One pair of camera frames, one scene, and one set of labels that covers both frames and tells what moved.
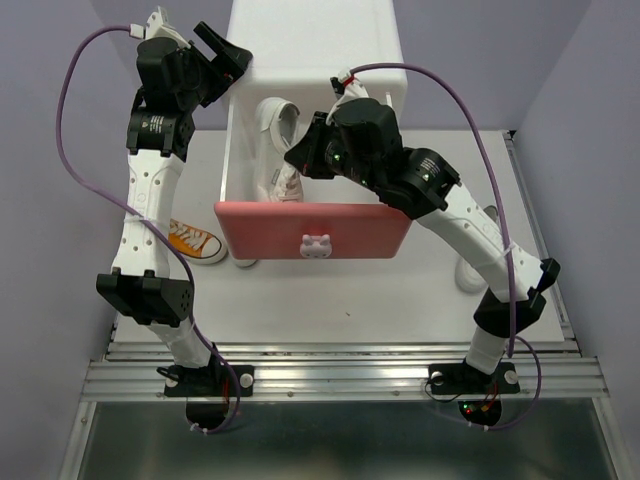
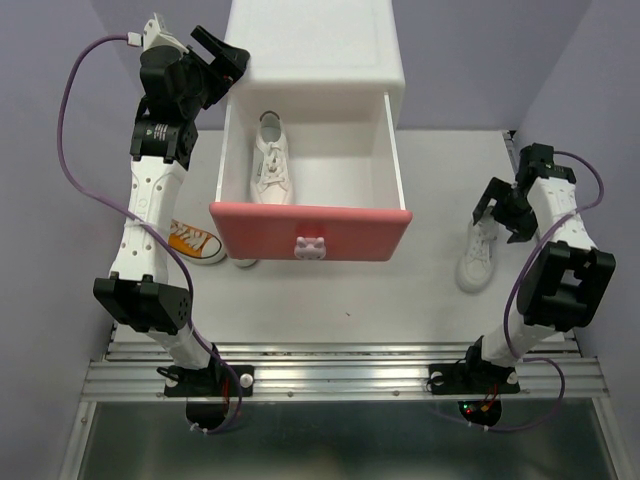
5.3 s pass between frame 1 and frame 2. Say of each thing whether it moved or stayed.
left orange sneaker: stayed
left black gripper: stayed
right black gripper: moved
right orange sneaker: stayed
